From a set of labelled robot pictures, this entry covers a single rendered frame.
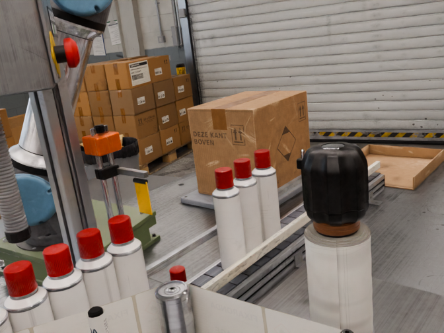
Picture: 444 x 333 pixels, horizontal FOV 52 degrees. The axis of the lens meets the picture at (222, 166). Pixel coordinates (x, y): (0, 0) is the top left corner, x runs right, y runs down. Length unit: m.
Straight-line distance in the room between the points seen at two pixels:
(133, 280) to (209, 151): 0.72
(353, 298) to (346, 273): 0.04
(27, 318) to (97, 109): 4.24
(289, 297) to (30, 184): 0.52
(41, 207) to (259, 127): 0.61
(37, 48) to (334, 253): 0.44
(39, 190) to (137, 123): 3.65
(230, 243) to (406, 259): 0.38
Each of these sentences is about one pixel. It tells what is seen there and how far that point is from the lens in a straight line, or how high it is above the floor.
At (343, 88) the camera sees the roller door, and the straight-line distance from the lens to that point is 5.08.
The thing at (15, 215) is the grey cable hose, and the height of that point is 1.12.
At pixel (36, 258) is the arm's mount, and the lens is 1.11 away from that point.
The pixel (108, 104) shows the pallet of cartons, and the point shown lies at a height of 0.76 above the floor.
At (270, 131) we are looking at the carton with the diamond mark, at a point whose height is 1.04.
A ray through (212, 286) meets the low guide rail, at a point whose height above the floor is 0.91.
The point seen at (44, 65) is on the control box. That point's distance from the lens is 0.61.
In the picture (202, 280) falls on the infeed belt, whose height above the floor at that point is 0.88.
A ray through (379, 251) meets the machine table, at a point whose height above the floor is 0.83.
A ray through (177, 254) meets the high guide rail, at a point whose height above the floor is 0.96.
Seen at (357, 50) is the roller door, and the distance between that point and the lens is 5.00.
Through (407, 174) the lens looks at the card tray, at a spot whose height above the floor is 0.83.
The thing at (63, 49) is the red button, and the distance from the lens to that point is 0.64.
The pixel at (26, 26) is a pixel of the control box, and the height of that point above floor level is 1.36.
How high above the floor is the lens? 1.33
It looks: 16 degrees down
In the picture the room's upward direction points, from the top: 7 degrees counter-clockwise
